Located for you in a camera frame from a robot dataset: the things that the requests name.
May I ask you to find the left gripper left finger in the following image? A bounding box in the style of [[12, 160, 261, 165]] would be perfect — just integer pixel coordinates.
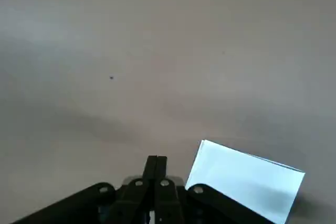
[[12, 155, 158, 224]]

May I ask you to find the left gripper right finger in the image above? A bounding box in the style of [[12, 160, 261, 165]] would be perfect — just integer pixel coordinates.
[[154, 156, 275, 224]]

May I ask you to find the white A4 paper sheet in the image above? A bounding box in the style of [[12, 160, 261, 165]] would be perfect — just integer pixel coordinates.
[[185, 139, 306, 224]]

